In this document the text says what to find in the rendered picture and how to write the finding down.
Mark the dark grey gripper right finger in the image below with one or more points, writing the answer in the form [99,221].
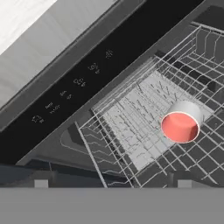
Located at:
[184,176]

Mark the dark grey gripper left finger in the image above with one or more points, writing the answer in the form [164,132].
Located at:
[40,177]

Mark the grey cup with red inside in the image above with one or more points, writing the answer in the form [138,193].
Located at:
[180,127]

